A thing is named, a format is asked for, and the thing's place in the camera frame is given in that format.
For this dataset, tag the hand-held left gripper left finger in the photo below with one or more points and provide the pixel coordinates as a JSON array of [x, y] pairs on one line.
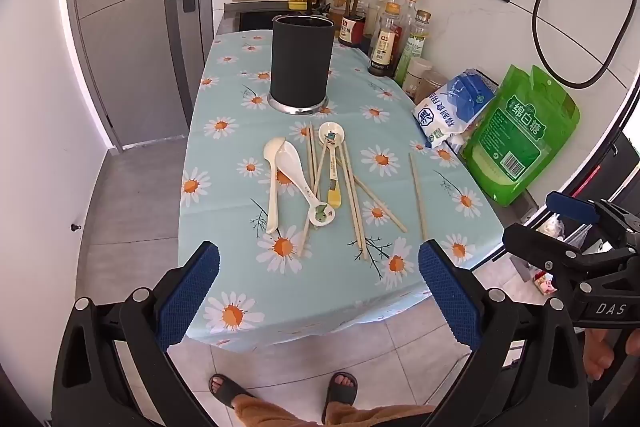
[[187, 292]]

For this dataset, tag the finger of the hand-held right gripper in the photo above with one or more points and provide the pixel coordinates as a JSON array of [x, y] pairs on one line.
[[545, 252], [572, 207]]

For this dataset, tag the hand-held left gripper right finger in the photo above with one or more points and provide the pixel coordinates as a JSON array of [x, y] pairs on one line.
[[447, 292]]

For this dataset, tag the wooden chopstick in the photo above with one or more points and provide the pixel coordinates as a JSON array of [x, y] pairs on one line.
[[419, 197]]

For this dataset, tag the pile of wooden chopsticks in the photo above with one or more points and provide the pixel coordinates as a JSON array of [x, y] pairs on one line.
[[357, 217]]

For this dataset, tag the cream plastic spoon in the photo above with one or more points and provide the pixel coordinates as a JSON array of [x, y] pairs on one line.
[[272, 207]]

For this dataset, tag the small yellow utensil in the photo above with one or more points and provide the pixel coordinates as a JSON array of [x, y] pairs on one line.
[[334, 197]]

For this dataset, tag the green print ceramic spoon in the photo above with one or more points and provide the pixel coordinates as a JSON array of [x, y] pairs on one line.
[[320, 213]]

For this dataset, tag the white ceramic spoon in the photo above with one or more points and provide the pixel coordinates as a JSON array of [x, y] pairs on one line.
[[290, 162]]

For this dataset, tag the blue print ceramic spoon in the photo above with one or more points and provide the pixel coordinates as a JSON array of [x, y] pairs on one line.
[[334, 134]]

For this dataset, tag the black cylindrical utensil holder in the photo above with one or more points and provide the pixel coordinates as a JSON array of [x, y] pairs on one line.
[[300, 67]]

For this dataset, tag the person's right hand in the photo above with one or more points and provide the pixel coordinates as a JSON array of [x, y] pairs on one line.
[[597, 354]]

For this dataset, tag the pink snack packet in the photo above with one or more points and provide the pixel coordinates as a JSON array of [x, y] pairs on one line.
[[546, 283]]

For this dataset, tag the green sugar bag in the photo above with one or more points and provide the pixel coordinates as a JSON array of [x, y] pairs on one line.
[[520, 132]]

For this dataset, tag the black slipper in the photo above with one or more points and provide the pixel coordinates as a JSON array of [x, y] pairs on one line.
[[342, 394], [227, 389]]

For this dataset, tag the daisy print blue tablecloth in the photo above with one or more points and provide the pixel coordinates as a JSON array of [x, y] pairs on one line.
[[240, 187]]

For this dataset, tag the person's brown pants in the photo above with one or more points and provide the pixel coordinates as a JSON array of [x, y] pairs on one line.
[[280, 414]]

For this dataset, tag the white and blue salt bag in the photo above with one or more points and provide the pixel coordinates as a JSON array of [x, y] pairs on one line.
[[452, 107]]

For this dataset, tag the brown spice jar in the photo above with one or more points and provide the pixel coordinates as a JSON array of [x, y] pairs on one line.
[[432, 84]]

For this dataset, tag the white lid spice jar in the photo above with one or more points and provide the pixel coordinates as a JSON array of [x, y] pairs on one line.
[[415, 77]]

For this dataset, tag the green label bottle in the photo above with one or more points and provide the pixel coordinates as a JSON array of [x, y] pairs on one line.
[[411, 52]]

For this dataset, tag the grey door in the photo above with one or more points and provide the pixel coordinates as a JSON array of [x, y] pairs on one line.
[[130, 57]]

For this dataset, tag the brown sauce bottle white label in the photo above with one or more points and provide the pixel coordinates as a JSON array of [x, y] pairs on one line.
[[384, 49]]

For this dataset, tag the tall gold cap bottle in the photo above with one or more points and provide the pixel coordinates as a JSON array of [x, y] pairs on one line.
[[410, 7]]

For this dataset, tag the dark soy sauce jug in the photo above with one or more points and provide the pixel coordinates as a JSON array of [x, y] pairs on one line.
[[350, 32]]

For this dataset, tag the black sink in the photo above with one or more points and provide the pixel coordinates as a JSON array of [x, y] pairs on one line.
[[255, 19]]

